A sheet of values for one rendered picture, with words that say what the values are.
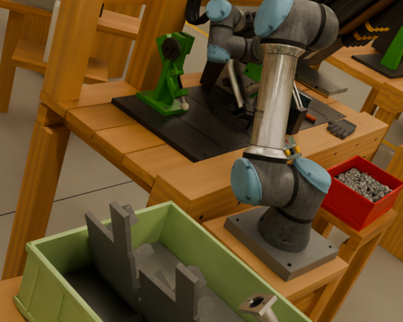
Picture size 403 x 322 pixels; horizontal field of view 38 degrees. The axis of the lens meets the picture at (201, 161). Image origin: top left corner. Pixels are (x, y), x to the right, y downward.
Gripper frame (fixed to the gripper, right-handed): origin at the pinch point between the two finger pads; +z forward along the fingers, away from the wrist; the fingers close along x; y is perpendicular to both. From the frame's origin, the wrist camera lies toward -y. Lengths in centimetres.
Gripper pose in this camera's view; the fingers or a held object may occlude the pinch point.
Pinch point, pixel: (254, 38)
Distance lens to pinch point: 216.0
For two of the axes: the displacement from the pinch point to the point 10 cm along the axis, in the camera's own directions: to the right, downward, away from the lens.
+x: -1.8, -9.7, 1.7
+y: 8.6, -2.4, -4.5
